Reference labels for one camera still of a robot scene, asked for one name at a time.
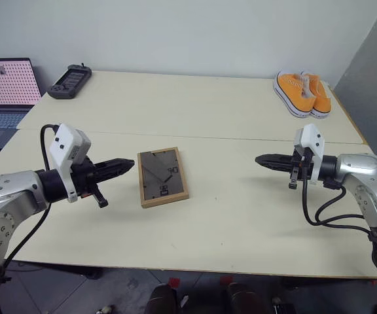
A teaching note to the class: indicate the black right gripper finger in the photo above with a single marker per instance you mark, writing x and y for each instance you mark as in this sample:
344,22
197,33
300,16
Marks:
275,158
278,166

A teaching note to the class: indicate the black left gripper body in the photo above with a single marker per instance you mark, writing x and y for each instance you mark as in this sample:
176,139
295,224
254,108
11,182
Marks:
85,178

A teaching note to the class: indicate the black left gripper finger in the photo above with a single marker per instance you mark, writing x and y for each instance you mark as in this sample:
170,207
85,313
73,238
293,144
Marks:
116,163
116,172

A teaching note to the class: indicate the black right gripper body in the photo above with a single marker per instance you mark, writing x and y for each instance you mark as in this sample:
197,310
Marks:
301,168

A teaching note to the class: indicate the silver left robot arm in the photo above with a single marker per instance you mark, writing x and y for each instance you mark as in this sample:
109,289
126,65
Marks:
2,196

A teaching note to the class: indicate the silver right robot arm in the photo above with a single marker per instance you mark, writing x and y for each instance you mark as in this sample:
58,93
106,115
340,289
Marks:
365,176

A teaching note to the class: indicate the orange canvas sneaker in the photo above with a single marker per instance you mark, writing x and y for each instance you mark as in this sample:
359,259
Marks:
321,98
294,91

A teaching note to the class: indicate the black handheld remote controller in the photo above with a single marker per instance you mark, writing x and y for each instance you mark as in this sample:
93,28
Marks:
69,81

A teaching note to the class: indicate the black table foot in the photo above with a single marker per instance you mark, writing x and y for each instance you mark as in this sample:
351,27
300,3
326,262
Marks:
93,273

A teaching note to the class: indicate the red floor tape piece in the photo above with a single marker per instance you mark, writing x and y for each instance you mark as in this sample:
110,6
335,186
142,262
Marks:
174,282
226,280

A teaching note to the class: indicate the grey laptop with pink screen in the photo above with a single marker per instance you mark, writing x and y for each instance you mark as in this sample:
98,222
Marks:
5,81

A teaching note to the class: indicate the dark rounded shape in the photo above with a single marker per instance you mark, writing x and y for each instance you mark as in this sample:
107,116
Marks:
244,299
162,299

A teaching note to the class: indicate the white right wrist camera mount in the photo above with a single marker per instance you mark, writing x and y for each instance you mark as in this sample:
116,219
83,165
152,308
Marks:
313,140

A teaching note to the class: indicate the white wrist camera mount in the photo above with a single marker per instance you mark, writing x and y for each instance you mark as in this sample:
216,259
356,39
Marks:
313,140
64,144

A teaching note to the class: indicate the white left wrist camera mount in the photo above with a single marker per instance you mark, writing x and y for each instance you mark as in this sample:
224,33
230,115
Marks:
64,144

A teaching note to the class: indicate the wooden block with grey face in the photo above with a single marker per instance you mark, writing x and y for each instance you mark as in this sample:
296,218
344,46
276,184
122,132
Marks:
162,178

